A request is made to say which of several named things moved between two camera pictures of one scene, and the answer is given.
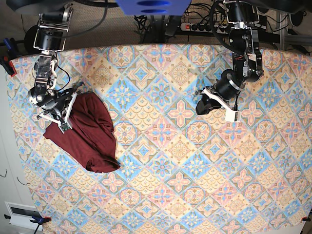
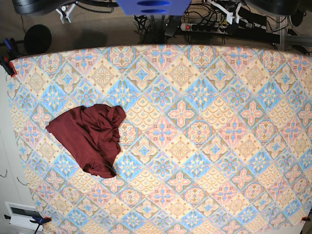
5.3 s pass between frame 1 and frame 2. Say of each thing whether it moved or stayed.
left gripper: moved
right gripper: moved
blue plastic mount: stayed
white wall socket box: stayed
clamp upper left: stayed
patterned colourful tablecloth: stayed
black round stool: stayed
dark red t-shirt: moved
